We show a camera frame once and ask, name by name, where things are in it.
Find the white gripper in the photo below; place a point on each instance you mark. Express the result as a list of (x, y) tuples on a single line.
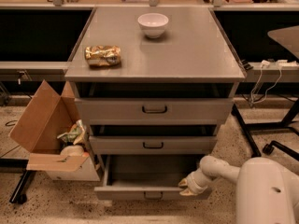
[(193, 184)]

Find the grey bottom drawer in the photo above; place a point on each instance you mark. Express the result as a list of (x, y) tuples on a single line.
[(147, 177)]

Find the grey drawer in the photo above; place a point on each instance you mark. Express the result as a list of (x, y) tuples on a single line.
[(147, 177), (153, 111), (149, 145)]

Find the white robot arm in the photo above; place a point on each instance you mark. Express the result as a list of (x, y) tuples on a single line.
[(266, 192)]

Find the grey middle drawer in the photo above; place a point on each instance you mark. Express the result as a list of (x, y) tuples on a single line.
[(149, 145)]

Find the grey top drawer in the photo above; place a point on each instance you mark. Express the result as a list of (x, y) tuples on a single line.
[(153, 111)]

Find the grey drawer cabinet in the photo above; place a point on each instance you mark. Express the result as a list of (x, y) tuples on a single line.
[(190, 60)]

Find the open cardboard box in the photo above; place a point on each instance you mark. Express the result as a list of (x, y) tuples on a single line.
[(47, 115)]

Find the black office chair base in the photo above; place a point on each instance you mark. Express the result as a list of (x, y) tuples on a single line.
[(269, 148)]

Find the white round object in box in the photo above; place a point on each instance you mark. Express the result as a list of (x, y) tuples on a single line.
[(75, 150)]

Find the green snack packet in box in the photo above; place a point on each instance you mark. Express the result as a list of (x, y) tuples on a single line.
[(75, 136)]

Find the gold foil snack bag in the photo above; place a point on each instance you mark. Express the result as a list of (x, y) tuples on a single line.
[(98, 56)]

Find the white ceramic bowl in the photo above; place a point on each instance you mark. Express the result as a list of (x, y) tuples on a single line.
[(153, 25)]

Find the black table leg left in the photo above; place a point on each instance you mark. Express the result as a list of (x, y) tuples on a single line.
[(7, 165)]

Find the grey side table top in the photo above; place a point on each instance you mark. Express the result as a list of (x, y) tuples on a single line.
[(288, 38)]

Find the black table leg frame right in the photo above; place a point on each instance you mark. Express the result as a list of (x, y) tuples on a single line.
[(248, 128)]

